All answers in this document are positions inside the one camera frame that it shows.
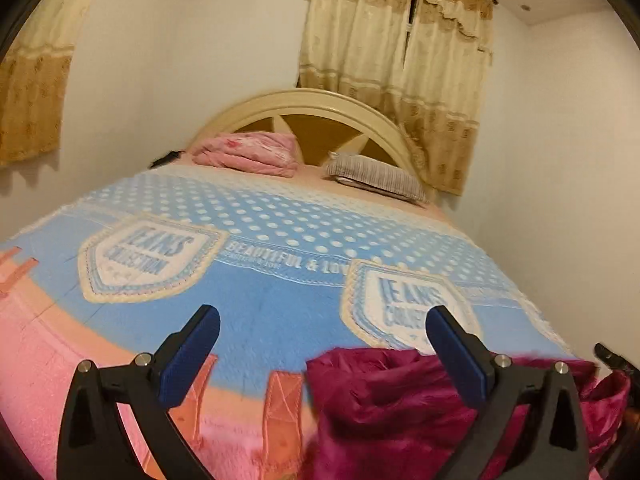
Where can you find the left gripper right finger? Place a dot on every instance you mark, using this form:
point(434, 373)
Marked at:
point(553, 443)

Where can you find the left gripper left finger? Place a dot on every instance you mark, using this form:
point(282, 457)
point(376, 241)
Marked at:
point(93, 442)

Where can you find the magenta puffer jacket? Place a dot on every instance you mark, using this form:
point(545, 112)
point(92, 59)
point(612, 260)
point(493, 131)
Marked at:
point(395, 414)

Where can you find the blue pink patterned bed blanket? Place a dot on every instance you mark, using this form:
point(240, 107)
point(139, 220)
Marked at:
point(295, 267)

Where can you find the folded pink blanket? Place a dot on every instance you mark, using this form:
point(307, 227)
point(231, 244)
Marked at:
point(257, 152)

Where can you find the grey striped pillow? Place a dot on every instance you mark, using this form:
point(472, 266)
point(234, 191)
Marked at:
point(372, 175)

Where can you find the cream arched wooden headboard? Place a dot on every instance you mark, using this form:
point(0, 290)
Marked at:
point(322, 121)

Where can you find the side beige gold curtain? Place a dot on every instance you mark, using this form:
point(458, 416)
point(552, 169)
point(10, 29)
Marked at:
point(34, 75)

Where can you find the beige gold window curtain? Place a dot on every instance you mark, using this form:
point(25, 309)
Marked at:
point(421, 63)

